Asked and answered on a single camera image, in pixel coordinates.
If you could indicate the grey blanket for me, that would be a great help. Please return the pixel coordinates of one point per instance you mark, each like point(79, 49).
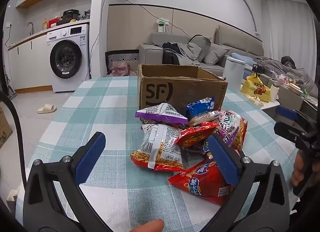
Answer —
point(275, 66)

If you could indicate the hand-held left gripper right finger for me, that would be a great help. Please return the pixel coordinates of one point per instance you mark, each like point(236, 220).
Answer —
point(222, 162)

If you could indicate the cat-print cardboard box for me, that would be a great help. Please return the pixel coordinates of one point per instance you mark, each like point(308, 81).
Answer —
point(5, 127)

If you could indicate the black clothes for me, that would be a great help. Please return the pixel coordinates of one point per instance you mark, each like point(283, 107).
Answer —
point(171, 57)

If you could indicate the white cylindrical container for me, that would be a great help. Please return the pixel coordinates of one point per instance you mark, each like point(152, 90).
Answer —
point(232, 72)

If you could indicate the white washing machine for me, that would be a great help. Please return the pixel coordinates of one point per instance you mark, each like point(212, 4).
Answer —
point(75, 72)

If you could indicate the kitchen faucet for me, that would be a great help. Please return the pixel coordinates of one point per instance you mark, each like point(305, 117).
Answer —
point(30, 26)

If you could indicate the beige slipper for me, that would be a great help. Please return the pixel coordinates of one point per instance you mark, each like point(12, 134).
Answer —
point(46, 109)

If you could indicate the person's right hand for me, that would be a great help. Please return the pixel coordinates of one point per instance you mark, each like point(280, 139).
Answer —
point(298, 169)

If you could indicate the black pressure cooker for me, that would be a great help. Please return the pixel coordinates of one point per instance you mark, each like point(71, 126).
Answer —
point(70, 16)

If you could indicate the clear bag of snacks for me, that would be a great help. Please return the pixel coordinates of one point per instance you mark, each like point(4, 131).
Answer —
point(255, 100)

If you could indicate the yellow plastic bag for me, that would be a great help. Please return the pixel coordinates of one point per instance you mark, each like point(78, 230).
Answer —
point(255, 88)

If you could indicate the pink bag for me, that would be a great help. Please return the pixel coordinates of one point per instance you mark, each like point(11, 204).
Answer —
point(122, 70)

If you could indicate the light blue pillow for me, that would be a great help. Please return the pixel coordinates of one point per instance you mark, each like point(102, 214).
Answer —
point(241, 57)

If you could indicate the white curtain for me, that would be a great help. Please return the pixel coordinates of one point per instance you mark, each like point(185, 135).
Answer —
point(287, 27)

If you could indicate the person's left hand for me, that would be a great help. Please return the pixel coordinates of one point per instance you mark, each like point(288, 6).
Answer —
point(147, 225)

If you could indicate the large red snack packet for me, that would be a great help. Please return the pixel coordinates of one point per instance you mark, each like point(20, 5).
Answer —
point(203, 182)

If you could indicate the grey pillow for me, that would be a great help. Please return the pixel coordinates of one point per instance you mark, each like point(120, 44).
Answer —
point(200, 44)
point(216, 53)

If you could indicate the grey jacket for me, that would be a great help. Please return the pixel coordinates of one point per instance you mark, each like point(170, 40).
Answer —
point(186, 51)

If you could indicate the teal white checkered tablecloth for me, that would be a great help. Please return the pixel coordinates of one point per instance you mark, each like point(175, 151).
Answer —
point(105, 102)

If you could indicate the beige wafer packet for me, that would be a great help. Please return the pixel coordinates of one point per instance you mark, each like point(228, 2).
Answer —
point(205, 117)

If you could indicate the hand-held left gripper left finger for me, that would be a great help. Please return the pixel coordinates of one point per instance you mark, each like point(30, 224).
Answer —
point(91, 158)

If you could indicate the white bottle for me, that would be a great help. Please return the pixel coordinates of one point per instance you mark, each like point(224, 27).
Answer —
point(275, 93)

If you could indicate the white wall power strip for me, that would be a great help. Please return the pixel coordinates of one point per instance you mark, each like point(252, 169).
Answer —
point(161, 26)

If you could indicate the red box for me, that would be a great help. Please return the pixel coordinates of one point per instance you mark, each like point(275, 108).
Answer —
point(53, 22)

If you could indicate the purple yellow-print snack packet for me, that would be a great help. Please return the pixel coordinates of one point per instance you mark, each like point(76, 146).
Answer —
point(227, 137)

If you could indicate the white side table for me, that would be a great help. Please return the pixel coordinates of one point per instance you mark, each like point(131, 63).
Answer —
point(270, 104)

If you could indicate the purple white snack packet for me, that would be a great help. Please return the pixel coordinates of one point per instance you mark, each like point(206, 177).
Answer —
point(160, 113)

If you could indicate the blue snack packet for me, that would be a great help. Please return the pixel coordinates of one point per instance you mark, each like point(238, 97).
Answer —
point(197, 108)

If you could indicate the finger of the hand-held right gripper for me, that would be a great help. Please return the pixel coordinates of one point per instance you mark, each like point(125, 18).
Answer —
point(286, 114)
point(285, 128)

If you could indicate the brown cardboard box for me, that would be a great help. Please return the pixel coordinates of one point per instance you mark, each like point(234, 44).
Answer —
point(175, 89)

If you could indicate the red noodle snack packet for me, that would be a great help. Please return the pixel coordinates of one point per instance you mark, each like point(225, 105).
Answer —
point(195, 134)

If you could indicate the yellow bottle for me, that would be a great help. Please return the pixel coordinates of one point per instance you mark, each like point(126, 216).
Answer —
point(45, 25)

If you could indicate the black white patterned chair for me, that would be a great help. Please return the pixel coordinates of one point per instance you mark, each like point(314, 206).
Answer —
point(122, 57)

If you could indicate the grey sofa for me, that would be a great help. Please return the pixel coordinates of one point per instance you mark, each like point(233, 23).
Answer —
point(147, 52)

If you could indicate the white counter cabinets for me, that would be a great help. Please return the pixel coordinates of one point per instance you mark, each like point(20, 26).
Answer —
point(37, 54)

